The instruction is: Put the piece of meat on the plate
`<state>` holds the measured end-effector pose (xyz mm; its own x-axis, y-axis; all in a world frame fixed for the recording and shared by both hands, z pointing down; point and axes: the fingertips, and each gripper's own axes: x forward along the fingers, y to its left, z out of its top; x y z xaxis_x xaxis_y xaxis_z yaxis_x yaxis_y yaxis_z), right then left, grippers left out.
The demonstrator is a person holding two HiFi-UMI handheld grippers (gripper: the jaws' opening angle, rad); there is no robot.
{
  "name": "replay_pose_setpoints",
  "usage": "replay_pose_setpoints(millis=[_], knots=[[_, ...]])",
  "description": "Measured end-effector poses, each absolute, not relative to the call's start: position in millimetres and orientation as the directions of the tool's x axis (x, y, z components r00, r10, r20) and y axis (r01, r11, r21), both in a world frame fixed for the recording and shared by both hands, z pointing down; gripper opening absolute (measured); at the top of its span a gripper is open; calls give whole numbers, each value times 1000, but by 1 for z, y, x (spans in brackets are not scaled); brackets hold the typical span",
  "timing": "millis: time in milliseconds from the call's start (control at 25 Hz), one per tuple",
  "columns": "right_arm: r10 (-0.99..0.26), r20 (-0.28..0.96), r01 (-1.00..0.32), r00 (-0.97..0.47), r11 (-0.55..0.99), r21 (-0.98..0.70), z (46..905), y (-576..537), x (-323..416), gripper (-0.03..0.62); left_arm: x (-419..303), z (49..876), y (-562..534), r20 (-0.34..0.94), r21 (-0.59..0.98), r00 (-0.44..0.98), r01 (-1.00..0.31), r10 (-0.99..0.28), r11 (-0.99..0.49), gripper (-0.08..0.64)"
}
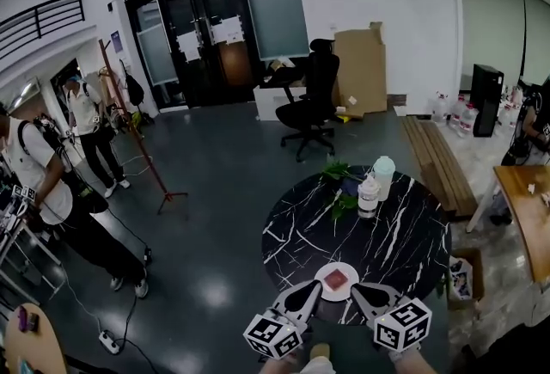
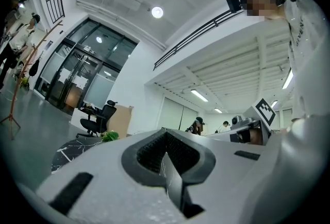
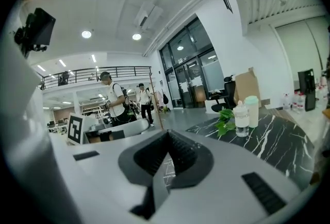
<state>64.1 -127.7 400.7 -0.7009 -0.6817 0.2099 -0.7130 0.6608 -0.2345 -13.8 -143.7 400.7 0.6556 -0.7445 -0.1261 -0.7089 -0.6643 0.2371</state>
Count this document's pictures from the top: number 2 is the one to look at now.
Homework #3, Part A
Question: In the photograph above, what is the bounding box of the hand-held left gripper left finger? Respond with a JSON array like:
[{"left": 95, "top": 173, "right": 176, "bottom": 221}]
[{"left": 33, "top": 128, "right": 188, "bottom": 224}]

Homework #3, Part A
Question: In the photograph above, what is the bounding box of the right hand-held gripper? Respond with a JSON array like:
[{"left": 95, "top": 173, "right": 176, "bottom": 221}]
[{"left": 229, "top": 97, "right": 277, "bottom": 146}]

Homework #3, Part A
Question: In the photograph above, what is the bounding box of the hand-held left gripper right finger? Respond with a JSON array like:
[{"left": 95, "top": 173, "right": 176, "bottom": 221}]
[{"left": 162, "top": 128, "right": 284, "bottom": 224}]

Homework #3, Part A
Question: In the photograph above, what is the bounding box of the green leafy plant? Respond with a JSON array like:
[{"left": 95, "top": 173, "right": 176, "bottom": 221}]
[{"left": 100, "top": 130, "right": 120, "bottom": 143}]

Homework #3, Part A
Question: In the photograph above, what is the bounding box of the black marble round table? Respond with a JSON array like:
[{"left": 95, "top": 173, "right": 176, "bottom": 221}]
[{"left": 51, "top": 137, "right": 104, "bottom": 175}]

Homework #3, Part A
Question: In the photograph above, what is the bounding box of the large brown cardboard sheet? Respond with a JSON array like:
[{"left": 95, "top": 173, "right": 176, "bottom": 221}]
[{"left": 108, "top": 105, "right": 135, "bottom": 139}]

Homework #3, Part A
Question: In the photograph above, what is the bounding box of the black office chair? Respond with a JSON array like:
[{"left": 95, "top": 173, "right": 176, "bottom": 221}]
[{"left": 75, "top": 99, "right": 119, "bottom": 139}]

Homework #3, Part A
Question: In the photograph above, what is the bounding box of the person's white shirt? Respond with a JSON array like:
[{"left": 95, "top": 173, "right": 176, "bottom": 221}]
[{"left": 283, "top": 0, "right": 330, "bottom": 126}]

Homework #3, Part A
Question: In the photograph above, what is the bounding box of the long black mezzanine railing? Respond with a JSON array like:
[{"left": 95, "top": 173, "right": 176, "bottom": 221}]
[{"left": 153, "top": 8, "right": 244, "bottom": 71}]

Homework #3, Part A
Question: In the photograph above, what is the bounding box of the black framed glass door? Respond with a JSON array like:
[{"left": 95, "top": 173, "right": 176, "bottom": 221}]
[{"left": 34, "top": 18, "right": 139, "bottom": 116}]

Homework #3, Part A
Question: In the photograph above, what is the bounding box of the person's head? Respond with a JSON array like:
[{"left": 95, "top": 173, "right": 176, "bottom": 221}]
[{"left": 239, "top": 0, "right": 286, "bottom": 22}]

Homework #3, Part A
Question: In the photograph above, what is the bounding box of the wooden coat rack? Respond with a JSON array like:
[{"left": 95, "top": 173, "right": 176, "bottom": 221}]
[{"left": 0, "top": 20, "right": 64, "bottom": 141}]

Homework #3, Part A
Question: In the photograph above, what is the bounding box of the round ceiling light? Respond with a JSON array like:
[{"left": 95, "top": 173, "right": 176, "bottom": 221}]
[{"left": 151, "top": 6, "right": 164, "bottom": 19}]

